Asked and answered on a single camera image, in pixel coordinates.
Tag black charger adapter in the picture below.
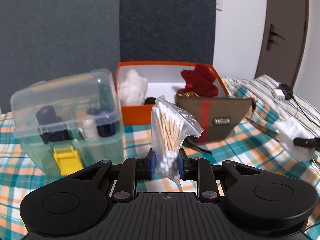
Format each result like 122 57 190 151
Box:
278 83 293 100

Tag black soft sponge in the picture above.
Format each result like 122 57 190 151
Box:
144 97 156 105

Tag clear green storage box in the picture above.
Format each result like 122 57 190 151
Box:
11 69 124 177

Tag orange cardboard box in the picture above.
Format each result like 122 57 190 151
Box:
114 61 229 127

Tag black cable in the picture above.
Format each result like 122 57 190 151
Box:
290 93 320 131

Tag bag of cotton swabs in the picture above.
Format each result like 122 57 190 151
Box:
151 95 204 186

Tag dark red knitted item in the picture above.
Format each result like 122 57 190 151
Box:
177 64 219 97

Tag white charger adapter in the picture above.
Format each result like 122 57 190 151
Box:
272 89 285 100

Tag white plush toy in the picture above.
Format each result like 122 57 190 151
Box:
118 69 148 106

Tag white wall switch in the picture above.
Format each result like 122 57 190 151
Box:
216 0 223 11

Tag striped beige pillow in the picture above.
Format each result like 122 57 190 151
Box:
244 75 319 137

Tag brown door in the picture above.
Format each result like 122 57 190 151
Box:
255 0 309 88

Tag black door handle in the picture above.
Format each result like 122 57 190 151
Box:
266 24 285 51

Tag white knitted cloth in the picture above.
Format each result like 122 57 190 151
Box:
273 116 315 162

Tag olive red-striped pouch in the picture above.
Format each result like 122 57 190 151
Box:
176 94 256 154

